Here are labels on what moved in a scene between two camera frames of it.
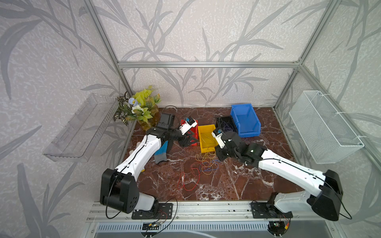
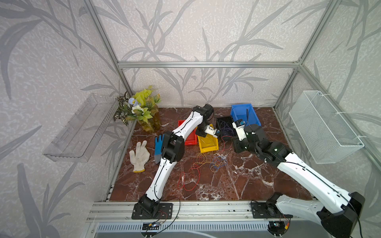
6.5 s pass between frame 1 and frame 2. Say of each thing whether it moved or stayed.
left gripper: moved
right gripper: moved
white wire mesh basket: stayed
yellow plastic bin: stayed
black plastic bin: stayed
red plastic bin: stayed
